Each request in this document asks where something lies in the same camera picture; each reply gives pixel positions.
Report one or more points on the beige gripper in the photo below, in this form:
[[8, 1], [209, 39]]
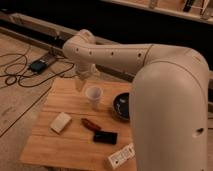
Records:
[[81, 80]]

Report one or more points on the white sponge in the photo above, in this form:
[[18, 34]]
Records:
[[59, 123]]

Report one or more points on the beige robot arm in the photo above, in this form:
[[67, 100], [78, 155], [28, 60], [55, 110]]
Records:
[[168, 101]]

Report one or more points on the dark ceramic bowl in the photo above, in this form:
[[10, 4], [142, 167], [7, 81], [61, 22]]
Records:
[[121, 106]]

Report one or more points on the black power adapter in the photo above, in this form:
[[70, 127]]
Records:
[[37, 66]]

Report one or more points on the long wooden beam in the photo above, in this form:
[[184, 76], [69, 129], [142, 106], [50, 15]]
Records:
[[43, 28]]

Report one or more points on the wooden board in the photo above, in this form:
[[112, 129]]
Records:
[[73, 148]]

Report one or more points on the black rectangular box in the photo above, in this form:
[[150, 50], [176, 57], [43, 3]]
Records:
[[105, 137]]

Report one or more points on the white labelled bottle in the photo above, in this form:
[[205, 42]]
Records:
[[121, 156]]

